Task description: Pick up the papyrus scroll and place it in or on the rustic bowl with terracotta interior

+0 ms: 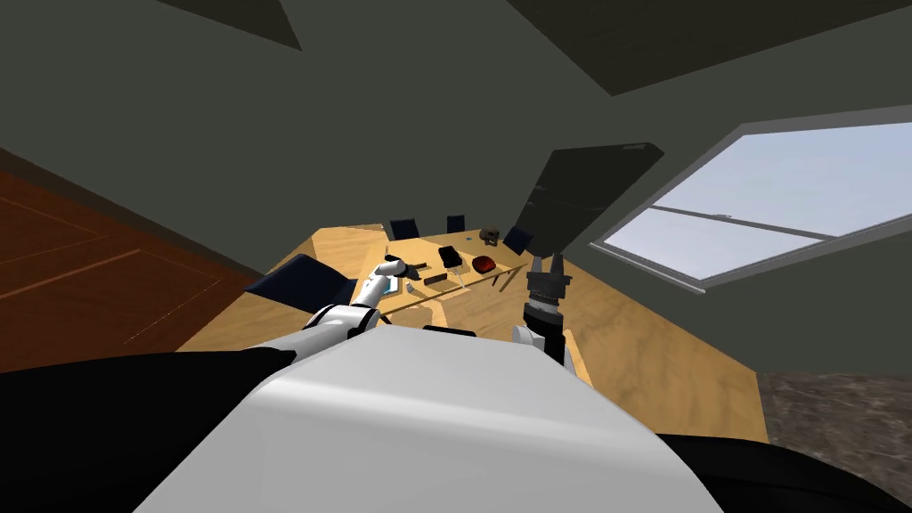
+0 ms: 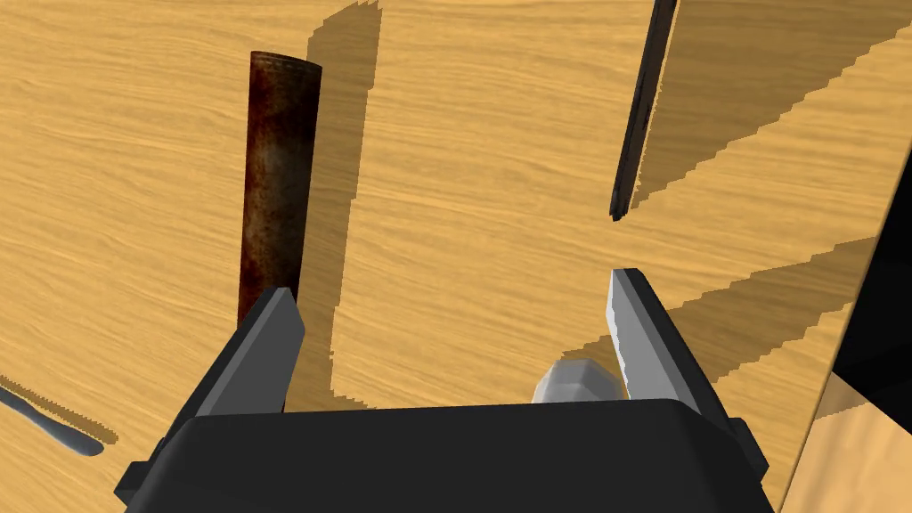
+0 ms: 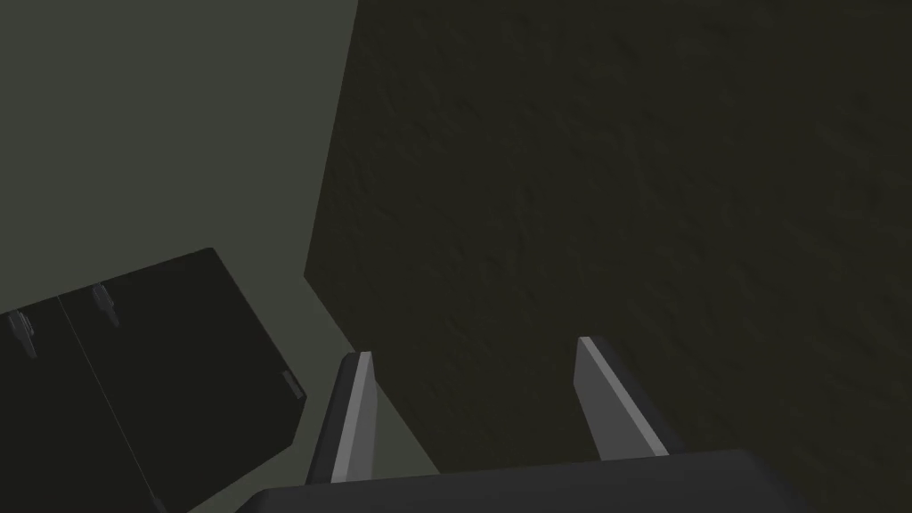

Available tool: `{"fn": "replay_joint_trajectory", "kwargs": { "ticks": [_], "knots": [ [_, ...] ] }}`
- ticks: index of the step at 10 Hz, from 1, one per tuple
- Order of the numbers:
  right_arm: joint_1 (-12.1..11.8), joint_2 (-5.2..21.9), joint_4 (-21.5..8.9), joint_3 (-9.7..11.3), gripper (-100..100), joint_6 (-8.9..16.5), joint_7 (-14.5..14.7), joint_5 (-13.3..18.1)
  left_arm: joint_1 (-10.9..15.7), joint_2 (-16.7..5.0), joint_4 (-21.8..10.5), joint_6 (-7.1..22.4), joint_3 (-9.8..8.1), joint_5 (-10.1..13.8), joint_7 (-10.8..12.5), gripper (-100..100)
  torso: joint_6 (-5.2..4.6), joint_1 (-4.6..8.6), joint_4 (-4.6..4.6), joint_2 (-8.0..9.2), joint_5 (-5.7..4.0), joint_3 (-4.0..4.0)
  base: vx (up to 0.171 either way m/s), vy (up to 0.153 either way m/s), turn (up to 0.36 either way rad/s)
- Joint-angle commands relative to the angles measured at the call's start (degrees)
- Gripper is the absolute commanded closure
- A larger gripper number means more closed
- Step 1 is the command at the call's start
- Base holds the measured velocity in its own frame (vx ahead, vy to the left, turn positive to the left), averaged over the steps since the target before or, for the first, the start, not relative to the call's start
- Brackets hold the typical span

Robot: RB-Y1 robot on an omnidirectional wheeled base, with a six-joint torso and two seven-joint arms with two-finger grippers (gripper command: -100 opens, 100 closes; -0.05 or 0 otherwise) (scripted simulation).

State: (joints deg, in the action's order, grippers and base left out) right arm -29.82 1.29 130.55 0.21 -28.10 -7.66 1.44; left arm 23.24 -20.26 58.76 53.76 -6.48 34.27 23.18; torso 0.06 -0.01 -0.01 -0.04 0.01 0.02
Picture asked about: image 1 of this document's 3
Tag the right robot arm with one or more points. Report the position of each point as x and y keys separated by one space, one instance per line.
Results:
x=545 y=320

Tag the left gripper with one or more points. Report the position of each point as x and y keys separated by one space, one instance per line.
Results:
x=409 y=270

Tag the dark blue chair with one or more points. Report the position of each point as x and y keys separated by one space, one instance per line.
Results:
x=518 y=240
x=456 y=223
x=303 y=283
x=404 y=228

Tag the black flat panel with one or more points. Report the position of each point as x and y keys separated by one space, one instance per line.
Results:
x=581 y=196

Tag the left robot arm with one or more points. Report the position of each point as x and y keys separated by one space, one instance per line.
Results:
x=360 y=288

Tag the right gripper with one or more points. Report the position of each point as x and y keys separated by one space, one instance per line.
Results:
x=548 y=285

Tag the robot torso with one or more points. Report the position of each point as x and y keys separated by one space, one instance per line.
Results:
x=442 y=427

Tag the dark brown box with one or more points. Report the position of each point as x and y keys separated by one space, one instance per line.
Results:
x=434 y=280

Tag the black flat phone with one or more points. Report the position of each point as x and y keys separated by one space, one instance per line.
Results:
x=449 y=256

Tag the grey framed window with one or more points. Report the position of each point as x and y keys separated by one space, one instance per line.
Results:
x=769 y=206

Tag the dark brown round object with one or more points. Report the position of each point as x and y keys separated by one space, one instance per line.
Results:
x=489 y=234

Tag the light wooden table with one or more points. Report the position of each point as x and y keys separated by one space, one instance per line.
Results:
x=641 y=342

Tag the blue and white book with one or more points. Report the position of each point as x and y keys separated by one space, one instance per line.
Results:
x=391 y=286

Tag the red bowl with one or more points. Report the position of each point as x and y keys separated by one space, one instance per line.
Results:
x=484 y=264

